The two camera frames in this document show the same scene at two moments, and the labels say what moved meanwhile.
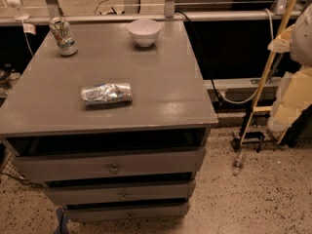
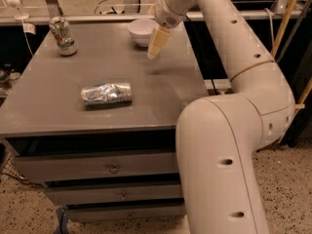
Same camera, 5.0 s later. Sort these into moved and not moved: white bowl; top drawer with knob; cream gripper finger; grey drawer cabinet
Moved: cream gripper finger
Not moved: top drawer with knob; white bowl; grey drawer cabinet
